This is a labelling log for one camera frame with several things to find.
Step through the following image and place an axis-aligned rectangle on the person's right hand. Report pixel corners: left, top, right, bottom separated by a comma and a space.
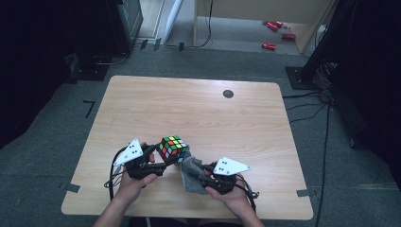
204, 174, 253, 218

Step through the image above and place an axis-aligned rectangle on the multicoloured puzzle cube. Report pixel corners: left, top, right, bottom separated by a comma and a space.
156, 134, 190, 165

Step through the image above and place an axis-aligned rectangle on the right hand-held gripper cable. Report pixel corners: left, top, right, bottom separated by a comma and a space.
235, 174, 260, 213

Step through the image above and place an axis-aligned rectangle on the left hand-held gripper cable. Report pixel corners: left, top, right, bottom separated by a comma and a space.
103, 147, 127, 201

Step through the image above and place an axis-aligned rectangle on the white board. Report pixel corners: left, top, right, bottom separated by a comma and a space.
163, 0, 185, 44

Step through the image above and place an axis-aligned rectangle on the grey fuzzy cloth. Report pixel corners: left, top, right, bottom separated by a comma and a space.
177, 154, 210, 195

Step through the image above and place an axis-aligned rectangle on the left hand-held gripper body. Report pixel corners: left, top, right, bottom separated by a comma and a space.
113, 138, 166, 181

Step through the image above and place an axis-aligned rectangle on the grey tape strip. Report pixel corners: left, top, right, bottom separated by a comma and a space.
295, 188, 312, 199
59, 182, 81, 194

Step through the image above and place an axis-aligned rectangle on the tangled cable bundle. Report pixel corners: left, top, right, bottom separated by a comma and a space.
314, 59, 339, 90

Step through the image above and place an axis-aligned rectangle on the long black floor cable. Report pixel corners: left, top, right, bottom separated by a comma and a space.
314, 100, 333, 227

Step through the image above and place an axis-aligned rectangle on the wooden partition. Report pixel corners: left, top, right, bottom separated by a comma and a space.
193, 0, 336, 55

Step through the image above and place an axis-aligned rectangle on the black curtain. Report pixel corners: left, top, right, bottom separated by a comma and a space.
302, 0, 401, 190
0, 0, 112, 150

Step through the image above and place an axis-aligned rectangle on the black stand base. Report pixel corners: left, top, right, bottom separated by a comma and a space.
285, 65, 320, 91
66, 55, 111, 82

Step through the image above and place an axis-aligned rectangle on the hand-held gripper cable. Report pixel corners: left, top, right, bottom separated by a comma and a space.
103, 147, 127, 201
235, 174, 260, 213

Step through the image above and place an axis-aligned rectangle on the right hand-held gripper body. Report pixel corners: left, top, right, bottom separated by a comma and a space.
198, 156, 253, 195

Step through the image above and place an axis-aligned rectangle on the coiled black cable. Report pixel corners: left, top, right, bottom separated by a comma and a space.
92, 51, 130, 66

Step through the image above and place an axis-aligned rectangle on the person's left hand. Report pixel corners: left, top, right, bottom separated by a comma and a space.
115, 143, 158, 204

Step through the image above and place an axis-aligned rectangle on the black cabinet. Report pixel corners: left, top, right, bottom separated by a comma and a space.
106, 0, 145, 55

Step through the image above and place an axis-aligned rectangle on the black hanging cable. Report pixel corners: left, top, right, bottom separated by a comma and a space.
188, 0, 215, 49

